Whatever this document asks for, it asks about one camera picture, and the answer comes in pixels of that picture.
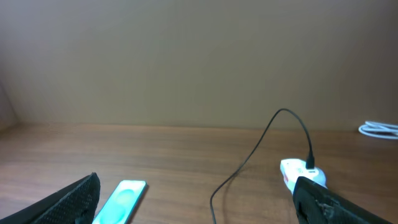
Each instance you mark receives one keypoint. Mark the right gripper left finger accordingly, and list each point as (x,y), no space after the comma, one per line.
(73,204)

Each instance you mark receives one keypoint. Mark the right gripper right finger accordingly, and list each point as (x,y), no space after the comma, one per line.
(315,204)

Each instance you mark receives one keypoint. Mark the blue Galaxy smartphone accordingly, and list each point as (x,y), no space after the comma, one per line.
(122,202)

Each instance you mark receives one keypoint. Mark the white power strip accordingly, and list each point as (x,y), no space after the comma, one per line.
(290,171)

